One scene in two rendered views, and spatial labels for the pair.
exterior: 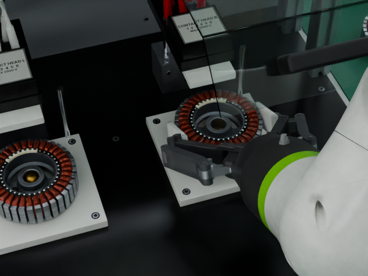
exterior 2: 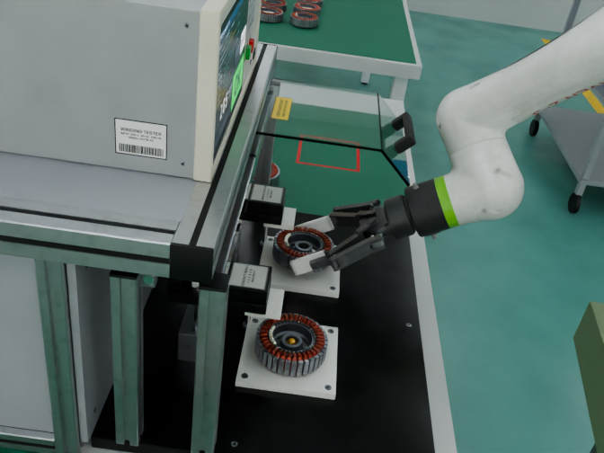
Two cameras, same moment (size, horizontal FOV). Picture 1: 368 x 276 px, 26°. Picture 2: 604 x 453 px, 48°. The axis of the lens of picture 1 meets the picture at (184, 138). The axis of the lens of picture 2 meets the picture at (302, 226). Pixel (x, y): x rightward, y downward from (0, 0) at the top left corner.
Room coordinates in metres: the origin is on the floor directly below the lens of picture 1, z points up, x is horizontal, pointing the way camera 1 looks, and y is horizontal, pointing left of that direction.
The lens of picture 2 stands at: (0.38, 0.94, 1.52)
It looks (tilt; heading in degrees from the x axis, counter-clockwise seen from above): 33 degrees down; 288
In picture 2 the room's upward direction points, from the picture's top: 8 degrees clockwise
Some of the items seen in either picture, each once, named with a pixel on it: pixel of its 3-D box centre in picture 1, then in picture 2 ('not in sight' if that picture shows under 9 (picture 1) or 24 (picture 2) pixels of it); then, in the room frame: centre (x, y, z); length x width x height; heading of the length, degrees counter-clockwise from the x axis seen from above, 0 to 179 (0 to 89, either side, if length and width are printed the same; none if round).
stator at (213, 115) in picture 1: (218, 127); (303, 249); (0.69, -0.04, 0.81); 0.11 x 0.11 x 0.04
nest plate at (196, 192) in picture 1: (216, 146); (299, 265); (0.69, -0.04, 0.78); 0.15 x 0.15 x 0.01; 18
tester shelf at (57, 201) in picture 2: not in sight; (105, 111); (0.95, 0.17, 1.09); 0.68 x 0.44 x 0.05; 108
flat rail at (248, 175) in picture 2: not in sight; (249, 171); (0.75, 0.10, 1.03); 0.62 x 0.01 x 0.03; 108
